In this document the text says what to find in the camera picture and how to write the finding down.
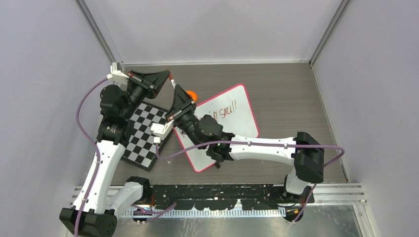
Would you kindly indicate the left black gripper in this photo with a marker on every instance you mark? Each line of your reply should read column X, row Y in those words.
column 151, row 83

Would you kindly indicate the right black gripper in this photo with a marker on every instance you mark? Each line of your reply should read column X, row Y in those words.
column 183, row 104

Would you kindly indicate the orange green toy block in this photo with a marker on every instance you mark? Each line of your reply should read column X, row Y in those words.
column 193, row 95

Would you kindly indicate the white marker pen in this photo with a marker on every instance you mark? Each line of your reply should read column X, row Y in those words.
column 172, row 81

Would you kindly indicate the pink framed whiteboard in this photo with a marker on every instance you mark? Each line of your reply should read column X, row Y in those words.
column 232, row 109

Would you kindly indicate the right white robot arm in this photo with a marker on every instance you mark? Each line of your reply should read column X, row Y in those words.
column 302, row 152

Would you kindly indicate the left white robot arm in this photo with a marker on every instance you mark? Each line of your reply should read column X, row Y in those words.
column 93, row 213

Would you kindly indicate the black white checkerboard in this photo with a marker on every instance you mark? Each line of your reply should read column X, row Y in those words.
column 140, row 150

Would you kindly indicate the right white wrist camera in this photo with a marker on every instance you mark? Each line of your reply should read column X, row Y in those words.
column 161, row 131

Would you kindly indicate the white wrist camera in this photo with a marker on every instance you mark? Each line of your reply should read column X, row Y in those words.
column 117, row 75
column 161, row 131

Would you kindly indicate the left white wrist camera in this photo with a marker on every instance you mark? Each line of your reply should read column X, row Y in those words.
column 117, row 75

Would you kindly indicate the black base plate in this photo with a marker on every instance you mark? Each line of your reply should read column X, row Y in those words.
column 221, row 197

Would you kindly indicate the aluminium front rail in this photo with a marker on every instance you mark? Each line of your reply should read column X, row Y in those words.
column 324, row 194

